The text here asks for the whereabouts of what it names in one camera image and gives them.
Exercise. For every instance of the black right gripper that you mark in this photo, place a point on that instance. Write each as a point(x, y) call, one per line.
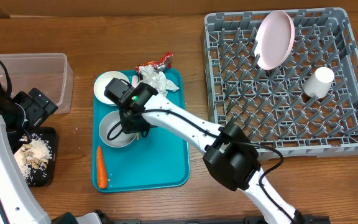
point(135, 122)

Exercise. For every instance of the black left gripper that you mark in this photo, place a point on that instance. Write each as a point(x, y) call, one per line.
point(39, 106)

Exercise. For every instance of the grey round bowl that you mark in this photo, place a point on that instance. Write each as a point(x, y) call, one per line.
point(106, 124)

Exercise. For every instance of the white round bowl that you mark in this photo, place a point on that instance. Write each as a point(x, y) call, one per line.
point(102, 81)

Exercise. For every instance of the white round plate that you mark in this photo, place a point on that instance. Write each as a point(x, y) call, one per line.
point(275, 38)

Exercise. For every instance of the white paper cup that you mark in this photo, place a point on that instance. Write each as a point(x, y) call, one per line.
point(319, 82)

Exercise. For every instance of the white plastic fork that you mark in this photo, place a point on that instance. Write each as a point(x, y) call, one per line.
point(135, 81)

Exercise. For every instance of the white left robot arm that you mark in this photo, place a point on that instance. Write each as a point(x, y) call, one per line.
point(17, 203)

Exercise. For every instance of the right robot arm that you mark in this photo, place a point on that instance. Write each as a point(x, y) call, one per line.
point(229, 156)

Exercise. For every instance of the black waste tray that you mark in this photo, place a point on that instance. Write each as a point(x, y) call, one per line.
point(51, 135)

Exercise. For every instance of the grey plastic dishwasher rack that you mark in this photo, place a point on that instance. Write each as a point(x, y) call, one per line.
point(270, 105)

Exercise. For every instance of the crumpled white paper napkin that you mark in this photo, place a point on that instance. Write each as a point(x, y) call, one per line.
point(157, 80)

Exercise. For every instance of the clear plastic bin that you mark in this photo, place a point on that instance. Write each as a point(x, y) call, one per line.
point(48, 72)

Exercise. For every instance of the peanut shells and rice pile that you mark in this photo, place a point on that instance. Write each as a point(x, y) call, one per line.
point(34, 159)

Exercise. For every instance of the red silver snack wrapper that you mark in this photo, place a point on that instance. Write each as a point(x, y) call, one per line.
point(160, 65)

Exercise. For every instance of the teal plastic serving tray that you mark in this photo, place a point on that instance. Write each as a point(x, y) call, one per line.
point(157, 161)

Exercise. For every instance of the orange carrot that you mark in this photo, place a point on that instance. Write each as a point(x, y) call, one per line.
point(101, 174)

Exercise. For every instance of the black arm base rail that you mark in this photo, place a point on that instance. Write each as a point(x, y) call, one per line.
point(98, 216)

